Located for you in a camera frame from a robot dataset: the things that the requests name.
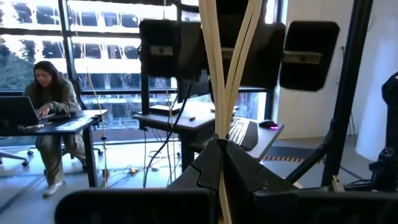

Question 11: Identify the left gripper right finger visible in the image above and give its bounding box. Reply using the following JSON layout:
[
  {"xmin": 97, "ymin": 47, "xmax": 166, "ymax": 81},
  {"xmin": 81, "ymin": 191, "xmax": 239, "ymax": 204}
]
[{"xmin": 223, "ymin": 139, "xmax": 398, "ymax": 224}]

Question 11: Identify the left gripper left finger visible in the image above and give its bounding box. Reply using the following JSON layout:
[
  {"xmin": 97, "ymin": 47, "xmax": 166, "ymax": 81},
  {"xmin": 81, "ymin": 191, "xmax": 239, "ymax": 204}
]
[{"xmin": 55, "ymin": 138, "xmax": 223, "ymax": 224}]

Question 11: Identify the white cable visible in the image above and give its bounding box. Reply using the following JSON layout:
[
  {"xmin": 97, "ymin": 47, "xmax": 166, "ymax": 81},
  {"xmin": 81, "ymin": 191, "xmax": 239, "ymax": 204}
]
[{"xmin": 198, "ymin": 0, "xmax": 264, "ymax": 224}]

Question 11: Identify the dark computer desk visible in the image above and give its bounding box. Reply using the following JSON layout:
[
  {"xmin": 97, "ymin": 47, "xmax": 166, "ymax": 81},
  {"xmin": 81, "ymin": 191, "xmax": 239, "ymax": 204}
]
[{"xmin": 132, "ymin": 101, "xmax": 284, "ymax": 175}]

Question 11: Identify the black mouse with pink light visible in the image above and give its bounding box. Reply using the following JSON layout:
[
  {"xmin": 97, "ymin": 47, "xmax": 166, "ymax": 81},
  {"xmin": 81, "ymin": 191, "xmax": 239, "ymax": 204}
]
[{"xmin": 258, "ymin": 119, "xmax": 280, "ymax": 130}]

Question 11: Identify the black keyboard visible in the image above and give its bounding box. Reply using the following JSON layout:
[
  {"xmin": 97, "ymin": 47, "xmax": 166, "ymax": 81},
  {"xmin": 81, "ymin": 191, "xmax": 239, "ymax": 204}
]
[{"xmin": 228, "ymin": 118, "xmax": 259, "ymax": 152}]

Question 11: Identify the closed silver laptop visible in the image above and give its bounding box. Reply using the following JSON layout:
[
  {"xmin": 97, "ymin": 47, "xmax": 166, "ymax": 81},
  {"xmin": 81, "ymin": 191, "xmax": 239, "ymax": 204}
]
[{"xmin": 149, "ymin": 104, "xmax": 183, "ymax": 116}]

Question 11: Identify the black office desk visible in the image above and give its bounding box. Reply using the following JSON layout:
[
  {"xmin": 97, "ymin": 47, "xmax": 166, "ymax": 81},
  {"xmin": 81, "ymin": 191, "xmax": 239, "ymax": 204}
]
[{"xmin": 0, "ymin": 108, "xmax": 109, "ymax": 189}]

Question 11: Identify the black monitor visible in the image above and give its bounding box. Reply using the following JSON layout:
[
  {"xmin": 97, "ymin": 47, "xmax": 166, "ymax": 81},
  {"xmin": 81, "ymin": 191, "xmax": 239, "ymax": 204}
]
[
  {"xmin": 139, "ymin": 19, "xmax": 206, "ymax": 82},
  {"xmin": 214, "ymin": 0, "xmax": 287, "ymax": 90},
  {"xmin": 279, "ymin": 20, "xmax": 341, "ymax": 92}
]

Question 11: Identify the black metal tripod stand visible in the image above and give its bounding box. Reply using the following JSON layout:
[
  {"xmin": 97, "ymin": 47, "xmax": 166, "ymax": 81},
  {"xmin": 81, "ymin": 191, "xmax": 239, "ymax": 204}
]
[{"xmin": 285, "ymin": 0, "xmax": 374, "ymax": 187}]

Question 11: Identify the person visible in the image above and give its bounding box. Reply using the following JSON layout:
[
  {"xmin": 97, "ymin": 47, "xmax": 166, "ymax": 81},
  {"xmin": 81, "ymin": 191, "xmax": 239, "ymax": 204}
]
[{"xmin": 23, "ymin": 60, "xmax": 87, "ymax": 198}]

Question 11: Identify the black open laptop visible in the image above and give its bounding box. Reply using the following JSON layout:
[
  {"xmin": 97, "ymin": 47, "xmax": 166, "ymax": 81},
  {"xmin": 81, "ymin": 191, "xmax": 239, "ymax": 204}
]
[{"xmin": 0, "ymin": 95, "xmax": 40, "ymax": 128}]

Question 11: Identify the black hanging cable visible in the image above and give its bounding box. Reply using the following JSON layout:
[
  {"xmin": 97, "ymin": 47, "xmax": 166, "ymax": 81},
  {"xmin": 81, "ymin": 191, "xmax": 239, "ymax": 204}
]
[{"xmin": 142, "ymin": 82, "xmax": 193, "ymax": 189}]

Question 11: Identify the black window frame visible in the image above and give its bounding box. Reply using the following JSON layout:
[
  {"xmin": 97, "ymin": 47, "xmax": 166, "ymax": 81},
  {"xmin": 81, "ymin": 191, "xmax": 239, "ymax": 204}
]
[{"xmin": 0, "ymin": 0, "xmax": 287, "ymax": 147}]

